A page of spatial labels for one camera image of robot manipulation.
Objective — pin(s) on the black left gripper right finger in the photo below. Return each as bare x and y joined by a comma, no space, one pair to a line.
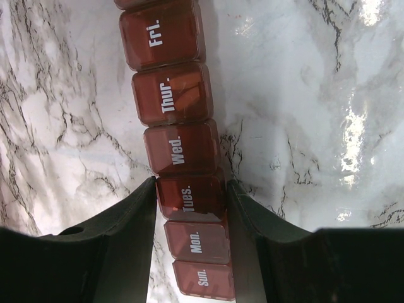
276,261

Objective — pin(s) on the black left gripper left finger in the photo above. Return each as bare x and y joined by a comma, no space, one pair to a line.
106,258

